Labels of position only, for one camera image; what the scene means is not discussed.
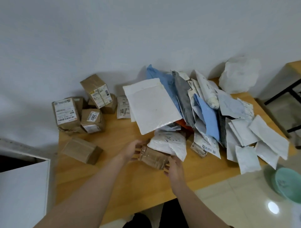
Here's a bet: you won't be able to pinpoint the tall brown box double label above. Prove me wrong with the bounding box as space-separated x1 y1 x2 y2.
80 74 112 108

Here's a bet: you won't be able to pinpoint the person's right hand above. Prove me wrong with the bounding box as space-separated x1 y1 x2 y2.
163 156 187 189

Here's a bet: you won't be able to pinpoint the large white plastic bag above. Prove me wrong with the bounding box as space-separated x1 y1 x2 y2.
219 56 261 94

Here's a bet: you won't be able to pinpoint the stack of cardboard boxes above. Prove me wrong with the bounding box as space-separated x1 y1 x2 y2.
51 74 118 165

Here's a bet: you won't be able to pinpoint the teal round stool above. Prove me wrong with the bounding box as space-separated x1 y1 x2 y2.
270 167 301 204

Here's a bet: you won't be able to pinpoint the wooden table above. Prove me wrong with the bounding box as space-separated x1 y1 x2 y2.
55 77 297 227

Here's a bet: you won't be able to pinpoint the person's black trousers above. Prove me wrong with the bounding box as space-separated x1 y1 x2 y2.
122 199 188 228

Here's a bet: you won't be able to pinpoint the smooth light blue mailer package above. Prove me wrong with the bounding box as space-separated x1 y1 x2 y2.
193 94 221 141

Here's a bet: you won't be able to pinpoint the wooden desk with black legs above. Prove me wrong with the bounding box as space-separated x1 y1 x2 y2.
264 60 301 133

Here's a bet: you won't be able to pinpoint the pile of white mailers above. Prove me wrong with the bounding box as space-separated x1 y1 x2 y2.
117 65 256 161

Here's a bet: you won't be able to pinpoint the person's left forearm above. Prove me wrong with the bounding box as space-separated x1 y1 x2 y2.
33 155 129 228

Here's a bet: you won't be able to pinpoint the white bubble mailer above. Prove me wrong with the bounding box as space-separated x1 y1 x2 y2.
123 78 183 136

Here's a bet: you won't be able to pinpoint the person's left hand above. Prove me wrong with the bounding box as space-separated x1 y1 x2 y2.
117 140 147 165

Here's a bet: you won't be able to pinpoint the person's right forearm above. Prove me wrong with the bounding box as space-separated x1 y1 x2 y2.
172 178 231 228

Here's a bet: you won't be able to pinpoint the white metal shelf rack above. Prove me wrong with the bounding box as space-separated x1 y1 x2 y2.
0 137 58 228

